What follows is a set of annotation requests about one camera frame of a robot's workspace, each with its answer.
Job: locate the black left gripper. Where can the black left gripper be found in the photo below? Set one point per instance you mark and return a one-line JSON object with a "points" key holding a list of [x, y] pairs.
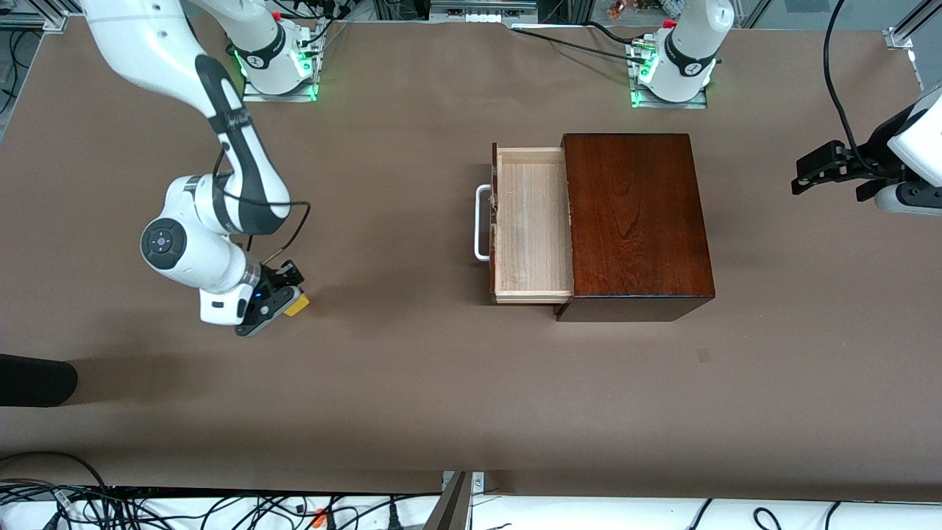
{"points": [[873, 156]]}

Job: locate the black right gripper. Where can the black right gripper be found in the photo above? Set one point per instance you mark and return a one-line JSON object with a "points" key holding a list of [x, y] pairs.
{"points": [[280, 280]]}

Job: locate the yellow block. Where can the yellow block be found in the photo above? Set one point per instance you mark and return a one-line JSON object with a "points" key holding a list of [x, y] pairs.
{"points": [[300, 305]]}

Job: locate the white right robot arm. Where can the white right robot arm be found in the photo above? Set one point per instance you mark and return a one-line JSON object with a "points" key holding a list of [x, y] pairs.
{"points": [[184, 250]]}

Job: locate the dark wooden cabinet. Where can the dark wooden cabinet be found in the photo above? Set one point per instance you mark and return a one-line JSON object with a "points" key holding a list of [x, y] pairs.
{"points": [[640, 221]]}

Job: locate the black cylindrical object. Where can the black cylindrical object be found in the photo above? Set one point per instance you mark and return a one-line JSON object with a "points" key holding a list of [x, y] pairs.
{"points": [[37, 379]]}

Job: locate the grey metal device box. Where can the grey metal device box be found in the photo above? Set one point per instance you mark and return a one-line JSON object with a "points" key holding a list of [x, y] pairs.
{"points": [[478, 7]]}

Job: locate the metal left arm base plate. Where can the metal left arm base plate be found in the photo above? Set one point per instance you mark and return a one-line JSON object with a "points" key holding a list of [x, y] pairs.
{"points": [[695, 104]]}

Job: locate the aluminium frame profile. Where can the aluminium frame profile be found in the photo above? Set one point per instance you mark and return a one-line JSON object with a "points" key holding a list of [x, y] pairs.
{"points": [[51, 20], [901, 35]]}

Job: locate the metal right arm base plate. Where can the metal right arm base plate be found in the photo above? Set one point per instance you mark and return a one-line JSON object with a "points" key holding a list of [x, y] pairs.
{"points": [[294, 96]]}

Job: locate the aluminium frame strut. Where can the aluminium frame strut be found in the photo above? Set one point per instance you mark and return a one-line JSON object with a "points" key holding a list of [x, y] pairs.
{"points": [[452, 508]]}

